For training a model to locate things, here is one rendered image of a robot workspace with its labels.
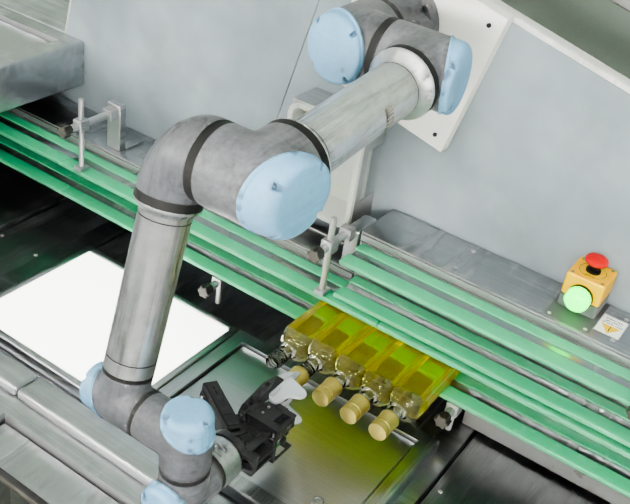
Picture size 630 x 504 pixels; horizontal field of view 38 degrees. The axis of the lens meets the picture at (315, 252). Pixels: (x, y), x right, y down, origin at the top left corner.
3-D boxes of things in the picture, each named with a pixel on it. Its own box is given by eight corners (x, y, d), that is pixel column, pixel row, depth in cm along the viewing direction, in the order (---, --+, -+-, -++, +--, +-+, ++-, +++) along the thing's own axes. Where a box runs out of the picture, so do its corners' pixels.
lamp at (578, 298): (564, 301, 160) (558, 308, 158) (571, 280, 158) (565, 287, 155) (588, 312, 158) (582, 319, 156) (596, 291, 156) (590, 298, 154)
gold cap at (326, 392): (323, 388, 160) (309, 401, 157) (327, 373, 158) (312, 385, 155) (340, 398, 159) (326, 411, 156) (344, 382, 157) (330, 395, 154)
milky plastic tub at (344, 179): (300, 184, 193) (275, 199, 187) (314, 86, 181) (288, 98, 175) (369, 216, 186) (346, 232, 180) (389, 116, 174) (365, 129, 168)
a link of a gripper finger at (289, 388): (321, 386, 155) (288, 420, 149) (293, 370, 157) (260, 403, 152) (322, 374, 153) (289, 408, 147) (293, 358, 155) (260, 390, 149)
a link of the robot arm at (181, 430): (130, 400, 126) (128, 457, 132) (192, 440, 122) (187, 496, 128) (168, 373, 132) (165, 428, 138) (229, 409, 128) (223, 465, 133)
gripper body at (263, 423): (293, 445, 151) (248, 487, 142) (252, 419, 154) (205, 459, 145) (299, 411, 146) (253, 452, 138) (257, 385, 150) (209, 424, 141)
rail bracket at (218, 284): (233, 283, 199) (193, 309, 189) (236, 256, 195) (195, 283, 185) (248, 290, 197) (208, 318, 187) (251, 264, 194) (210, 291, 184)
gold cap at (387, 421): (378, 408, 155) (365, 422, 151) (395, 409, 152) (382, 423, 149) (384, 427, 156) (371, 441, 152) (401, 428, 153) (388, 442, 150)
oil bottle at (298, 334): (336, 305, 184) (273, 355, 168) (340, 282, 181) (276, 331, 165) (360, 317, 181) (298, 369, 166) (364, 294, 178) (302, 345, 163)
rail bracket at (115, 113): (128, 142, 214) (54, 173, 198) (130, 74, 205) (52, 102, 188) (143, 149, 212) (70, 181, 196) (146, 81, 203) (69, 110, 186)
